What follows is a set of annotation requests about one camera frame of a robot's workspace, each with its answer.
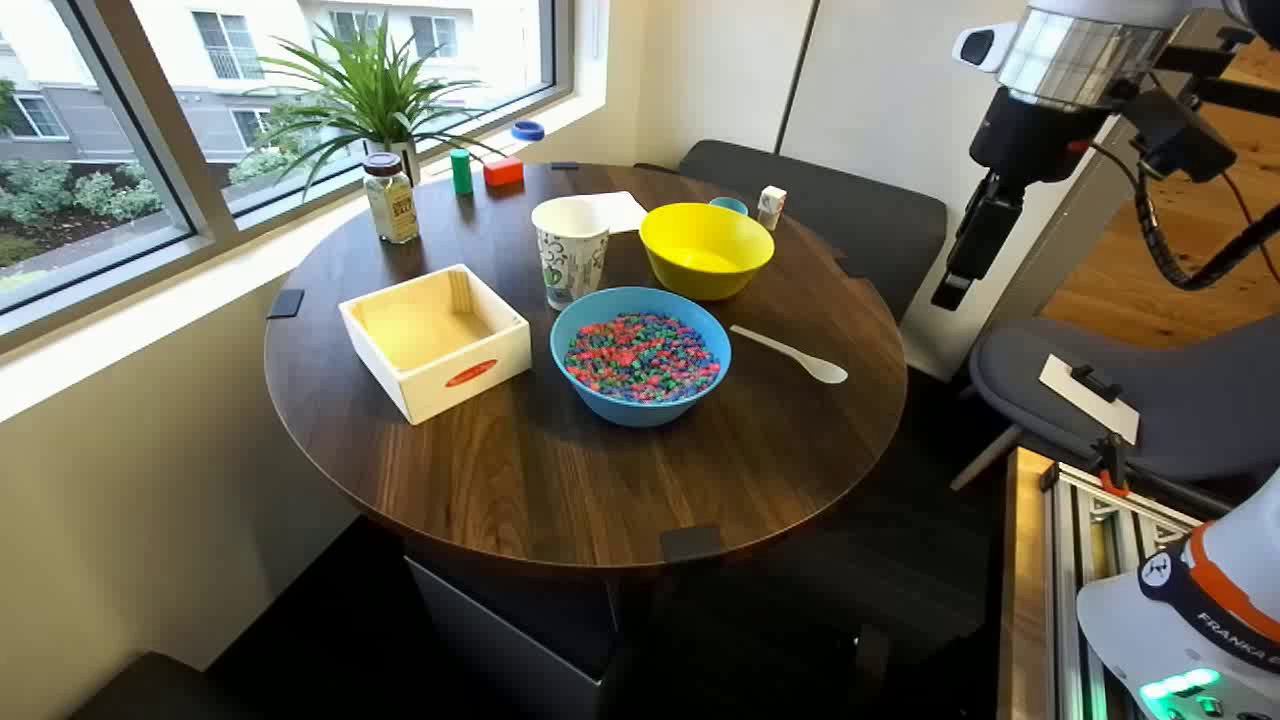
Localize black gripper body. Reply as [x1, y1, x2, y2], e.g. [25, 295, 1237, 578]
[969, 89, 1122, 205]

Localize white plastic spoon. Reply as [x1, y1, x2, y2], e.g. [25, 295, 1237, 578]
[727, 320, 851, 394]

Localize yellow bowl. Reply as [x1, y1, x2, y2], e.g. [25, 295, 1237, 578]
[635, 199, 782, 306]

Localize printed paper cup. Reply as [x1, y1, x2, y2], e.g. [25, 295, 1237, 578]
[529, 197, 611, 317]

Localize blue bowl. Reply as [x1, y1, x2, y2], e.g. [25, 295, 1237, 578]
[548, 286, 737, 431]

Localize dark grey sofa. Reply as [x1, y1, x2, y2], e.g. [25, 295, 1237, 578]
[678, 137, 951, 323]

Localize white card with black clip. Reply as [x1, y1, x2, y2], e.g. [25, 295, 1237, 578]
[1038, 354, 1150, 448]

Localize small white printed cube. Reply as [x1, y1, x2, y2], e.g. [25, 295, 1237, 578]
[754, 182, 791, 233]

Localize grey chair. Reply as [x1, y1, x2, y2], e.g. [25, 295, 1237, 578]
[951, 312, 1280, 496]

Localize colourful beads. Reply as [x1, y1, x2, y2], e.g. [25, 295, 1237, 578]
[566, 312, 725, 410]

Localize white paper napkin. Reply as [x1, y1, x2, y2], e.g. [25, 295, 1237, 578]
[571, 187, 653, 240]

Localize red block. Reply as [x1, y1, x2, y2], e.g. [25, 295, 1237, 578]
[482, 157, 529, 197]

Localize white wooden box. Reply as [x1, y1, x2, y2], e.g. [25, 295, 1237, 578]
[336, 261, 535, 427]

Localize white plant pot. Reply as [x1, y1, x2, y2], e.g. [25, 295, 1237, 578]
[380, 137, 423, 187]

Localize green potted plant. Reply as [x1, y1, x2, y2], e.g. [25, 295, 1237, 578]
[254, 17, 472, 191]

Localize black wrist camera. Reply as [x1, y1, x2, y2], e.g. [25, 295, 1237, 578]
[1134, 83, 1242, 183]

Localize aluminium frame stand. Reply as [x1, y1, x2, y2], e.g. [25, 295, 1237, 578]
[996, 445, 1206, 720]

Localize grey table pedestal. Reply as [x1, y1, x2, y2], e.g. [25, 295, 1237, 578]
[403, 552, 634, 720]

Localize grey window frame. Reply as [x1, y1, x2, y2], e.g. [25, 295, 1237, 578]
[0, 0, 581, 354]

